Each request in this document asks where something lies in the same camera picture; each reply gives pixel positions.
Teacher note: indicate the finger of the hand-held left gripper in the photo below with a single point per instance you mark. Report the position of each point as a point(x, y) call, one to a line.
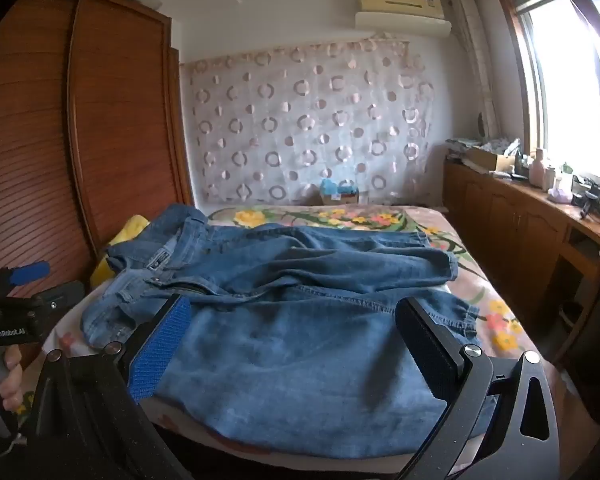
point(27, 272)
point(60, 300)

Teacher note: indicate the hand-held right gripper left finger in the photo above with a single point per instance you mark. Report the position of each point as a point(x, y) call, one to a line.
point(160, 350)

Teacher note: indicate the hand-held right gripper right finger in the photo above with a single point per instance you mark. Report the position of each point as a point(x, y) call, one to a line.
point(425, 355)

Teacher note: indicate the blue denim pants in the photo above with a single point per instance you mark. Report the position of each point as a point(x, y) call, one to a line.
point(280, 310)

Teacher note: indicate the person's left hand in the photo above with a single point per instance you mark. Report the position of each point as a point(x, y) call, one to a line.
point(12, 380)

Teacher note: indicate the strawberry print bed sheet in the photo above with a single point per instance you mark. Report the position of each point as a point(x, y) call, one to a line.
point(70, 335)

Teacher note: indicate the yellow plush toy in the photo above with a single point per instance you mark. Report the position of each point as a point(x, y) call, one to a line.
point(115, 245)

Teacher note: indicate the wooden cabinet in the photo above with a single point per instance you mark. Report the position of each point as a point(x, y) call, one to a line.
point(510, 230)

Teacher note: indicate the floral blanket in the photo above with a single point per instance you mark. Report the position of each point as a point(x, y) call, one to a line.
point(360, 217)

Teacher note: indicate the wooden slatted wardrobe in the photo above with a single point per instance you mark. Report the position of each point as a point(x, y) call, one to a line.
point(80, 110)

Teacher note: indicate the small printed cardboard box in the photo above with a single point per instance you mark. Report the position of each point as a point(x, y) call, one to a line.
point(340, 199)

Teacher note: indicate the open cardboard box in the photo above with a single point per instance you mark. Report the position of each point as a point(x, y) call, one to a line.
point(487, 161)

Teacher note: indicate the crumpled white tissue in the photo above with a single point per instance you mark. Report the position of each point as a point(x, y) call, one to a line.
point(560, 195)

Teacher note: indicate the pile of folded cloths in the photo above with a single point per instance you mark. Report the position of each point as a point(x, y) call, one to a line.
point(460, 147)

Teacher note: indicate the white cup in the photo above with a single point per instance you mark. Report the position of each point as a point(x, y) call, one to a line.
point(550, 178)

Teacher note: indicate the folded floral fabric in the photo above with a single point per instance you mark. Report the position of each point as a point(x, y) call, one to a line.
point(500, 146)

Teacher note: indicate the green lidded bottle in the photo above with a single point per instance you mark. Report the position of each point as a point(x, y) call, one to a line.
point(567, 177)

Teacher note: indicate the black hand-held device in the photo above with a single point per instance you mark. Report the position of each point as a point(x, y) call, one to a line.
point(592, 197)

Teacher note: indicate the window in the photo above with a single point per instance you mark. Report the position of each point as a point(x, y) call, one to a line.
point(565, 85)

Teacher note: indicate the circle patterned wall cloth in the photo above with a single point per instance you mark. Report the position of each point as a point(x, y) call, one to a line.
point(305, 125)

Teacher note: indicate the wall air conditioner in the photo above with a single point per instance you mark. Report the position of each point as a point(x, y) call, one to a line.
point(405, 15)

